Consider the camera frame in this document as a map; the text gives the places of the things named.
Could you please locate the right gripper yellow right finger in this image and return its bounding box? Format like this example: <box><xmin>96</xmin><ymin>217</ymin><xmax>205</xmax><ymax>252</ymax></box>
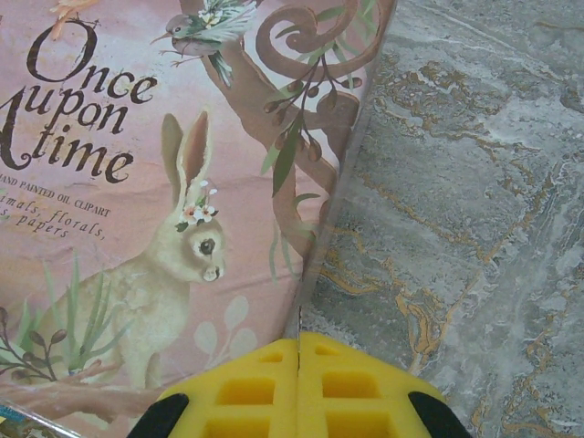
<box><xmin>297</xmin><ymin>331</ymin><xmax>474</xmax><ymax>438</ymax></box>

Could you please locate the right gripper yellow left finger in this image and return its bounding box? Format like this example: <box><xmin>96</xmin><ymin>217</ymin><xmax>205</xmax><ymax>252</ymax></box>
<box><xmin>125</xmin><ymin>335</ymin><xmax>298</xmax><ymax>438</ymax></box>

